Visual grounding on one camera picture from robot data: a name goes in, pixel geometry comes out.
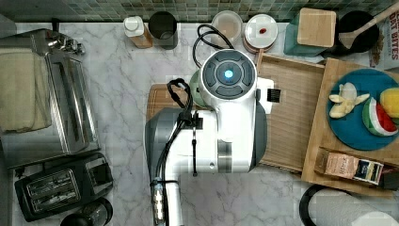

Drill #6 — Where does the toy peeled banana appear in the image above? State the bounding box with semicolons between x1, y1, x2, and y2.
328;82;370;119

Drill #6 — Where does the white cap spice bottle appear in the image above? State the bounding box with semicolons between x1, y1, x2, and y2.
123;16;152;49

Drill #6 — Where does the open wooden drawer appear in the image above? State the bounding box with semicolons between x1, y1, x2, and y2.
257;54;325;172

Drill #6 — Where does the wooden cutting board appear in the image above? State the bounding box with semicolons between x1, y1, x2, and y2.
146;82;201;122

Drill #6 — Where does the stainless steel toaster oven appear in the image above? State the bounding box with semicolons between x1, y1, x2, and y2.
1;53;100;169

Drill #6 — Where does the yellow toy fruit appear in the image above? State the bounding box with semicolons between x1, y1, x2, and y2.
380;88;399;118

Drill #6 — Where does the large bamboo tray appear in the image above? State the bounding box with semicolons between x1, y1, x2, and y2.
301;58;398;198

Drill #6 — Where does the small tea packets box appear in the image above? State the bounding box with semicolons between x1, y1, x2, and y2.
314;150;384;186

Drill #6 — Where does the beige folded towel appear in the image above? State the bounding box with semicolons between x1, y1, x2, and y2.
0;48;52;133

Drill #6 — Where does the white lidded round container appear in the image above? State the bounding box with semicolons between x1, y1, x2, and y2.
244;14;279;54

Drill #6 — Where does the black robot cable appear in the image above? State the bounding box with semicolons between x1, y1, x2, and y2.
192;24;236;69

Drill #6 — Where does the wooden spatula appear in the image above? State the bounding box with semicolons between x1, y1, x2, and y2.
339;2;399;49

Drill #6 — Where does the black utensil holder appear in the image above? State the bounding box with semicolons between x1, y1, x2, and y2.
335;9;380;55

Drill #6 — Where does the black round grinder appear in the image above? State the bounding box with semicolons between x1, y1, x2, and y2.
60;197;113;226

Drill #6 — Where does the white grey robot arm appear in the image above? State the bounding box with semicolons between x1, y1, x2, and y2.
144;49;279;226

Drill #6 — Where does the toy watermelon slice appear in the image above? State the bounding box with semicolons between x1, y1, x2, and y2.
362;97;398;137

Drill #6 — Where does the black two-slot toaster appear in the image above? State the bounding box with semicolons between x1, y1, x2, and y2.
14;153;113;222

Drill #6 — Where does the dark cylindrical canister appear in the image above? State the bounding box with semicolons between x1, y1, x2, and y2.
149;11;178;50

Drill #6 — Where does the snack box with lettering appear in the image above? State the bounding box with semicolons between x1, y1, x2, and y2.
369;12;399;73

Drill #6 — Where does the teal box bamboo lid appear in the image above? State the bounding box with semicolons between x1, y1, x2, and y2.
283;8;337;57

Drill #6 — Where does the blue round plate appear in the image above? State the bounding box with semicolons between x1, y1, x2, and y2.
326;69;398;151

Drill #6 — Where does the pale green cup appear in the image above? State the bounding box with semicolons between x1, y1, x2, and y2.
189;71;205;107

